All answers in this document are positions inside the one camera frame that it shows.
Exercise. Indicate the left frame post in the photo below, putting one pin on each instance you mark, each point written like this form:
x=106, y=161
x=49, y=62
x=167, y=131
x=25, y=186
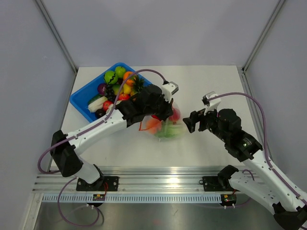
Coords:
x=48, y=19

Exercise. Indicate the white scallion stalk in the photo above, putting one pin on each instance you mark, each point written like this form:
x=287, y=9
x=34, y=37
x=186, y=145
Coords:
x=96, y=104

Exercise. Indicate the frame post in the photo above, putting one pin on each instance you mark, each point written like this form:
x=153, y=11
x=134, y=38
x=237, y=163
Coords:
x=48, y=19
x=264, y=34

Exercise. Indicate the peach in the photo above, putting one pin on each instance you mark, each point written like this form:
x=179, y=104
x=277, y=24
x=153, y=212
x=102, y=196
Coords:
x=153, y=126

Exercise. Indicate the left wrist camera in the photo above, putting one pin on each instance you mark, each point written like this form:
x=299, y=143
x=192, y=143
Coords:
x=169, y=89

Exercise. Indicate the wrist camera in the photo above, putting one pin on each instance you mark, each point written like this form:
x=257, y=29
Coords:
x=210, y=102
x=169, y=89

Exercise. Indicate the large red tomato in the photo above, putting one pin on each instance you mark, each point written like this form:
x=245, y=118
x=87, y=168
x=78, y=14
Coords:
x=175, y=116

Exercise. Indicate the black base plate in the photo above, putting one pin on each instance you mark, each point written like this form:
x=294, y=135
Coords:
x=109, y=183
x=212, y=184

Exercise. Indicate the dark grape bunch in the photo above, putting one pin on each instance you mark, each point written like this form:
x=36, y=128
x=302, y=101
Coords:
x=109, y=93

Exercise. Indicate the right frame post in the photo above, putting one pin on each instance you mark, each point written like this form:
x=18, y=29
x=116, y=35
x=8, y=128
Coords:
x=264, y=34

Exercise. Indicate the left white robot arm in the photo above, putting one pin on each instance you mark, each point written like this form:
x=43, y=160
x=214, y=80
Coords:
x=67, y=148

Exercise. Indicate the red apple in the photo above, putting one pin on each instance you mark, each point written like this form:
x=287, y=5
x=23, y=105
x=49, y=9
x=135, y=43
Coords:
x=123, y=97

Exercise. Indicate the purple onion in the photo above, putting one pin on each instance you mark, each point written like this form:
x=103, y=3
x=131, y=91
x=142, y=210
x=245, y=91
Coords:
x=101, y=88

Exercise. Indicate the yellow pepper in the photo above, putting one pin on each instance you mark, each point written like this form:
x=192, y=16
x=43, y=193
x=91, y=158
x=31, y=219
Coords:
x=127, y=89

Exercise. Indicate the blue plastic basket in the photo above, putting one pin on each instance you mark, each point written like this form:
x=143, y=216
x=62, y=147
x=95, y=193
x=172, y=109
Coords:
x=80, y=98

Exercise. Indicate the green cucumber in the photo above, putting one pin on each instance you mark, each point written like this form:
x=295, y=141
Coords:
x=94, y=98

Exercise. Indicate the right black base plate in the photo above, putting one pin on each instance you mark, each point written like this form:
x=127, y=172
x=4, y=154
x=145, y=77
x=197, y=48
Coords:
x=212, y=184

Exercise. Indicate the white slotted cable duct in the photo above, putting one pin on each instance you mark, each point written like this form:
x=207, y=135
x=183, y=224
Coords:
x=134, y=198

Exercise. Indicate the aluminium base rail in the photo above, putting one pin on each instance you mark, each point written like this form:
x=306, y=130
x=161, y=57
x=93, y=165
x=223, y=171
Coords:
x=140, y=180

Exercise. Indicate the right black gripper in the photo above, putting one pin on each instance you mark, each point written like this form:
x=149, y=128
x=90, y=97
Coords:
x=196, y=117

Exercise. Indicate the green lettuce head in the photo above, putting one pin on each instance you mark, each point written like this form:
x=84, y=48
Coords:
x=171, y=130

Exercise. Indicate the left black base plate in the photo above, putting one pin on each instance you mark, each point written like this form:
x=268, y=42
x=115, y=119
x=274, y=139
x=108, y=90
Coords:
x=109, y=183

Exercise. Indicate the small pineapple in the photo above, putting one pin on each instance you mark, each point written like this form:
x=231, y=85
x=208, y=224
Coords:
x=137, y=86

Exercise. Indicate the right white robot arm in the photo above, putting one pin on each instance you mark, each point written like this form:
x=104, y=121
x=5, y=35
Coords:
x=288, y=208

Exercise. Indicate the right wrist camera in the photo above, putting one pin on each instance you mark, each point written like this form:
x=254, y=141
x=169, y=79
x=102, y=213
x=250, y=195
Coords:
x=210, y=102

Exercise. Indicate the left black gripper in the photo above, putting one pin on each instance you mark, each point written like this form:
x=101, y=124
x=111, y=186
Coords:
x=168, y=111

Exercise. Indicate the white green cabbage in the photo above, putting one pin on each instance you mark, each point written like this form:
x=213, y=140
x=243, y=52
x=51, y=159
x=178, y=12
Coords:
x=112, y=105

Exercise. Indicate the dark purple eggplant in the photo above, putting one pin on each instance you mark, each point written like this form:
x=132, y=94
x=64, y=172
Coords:
x=99, y=113

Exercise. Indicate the clear zip top bag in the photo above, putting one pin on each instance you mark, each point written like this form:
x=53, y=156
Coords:
x=142, y=126

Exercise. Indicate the green yellow mango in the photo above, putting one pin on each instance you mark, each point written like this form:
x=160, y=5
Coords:
x=117, y=90

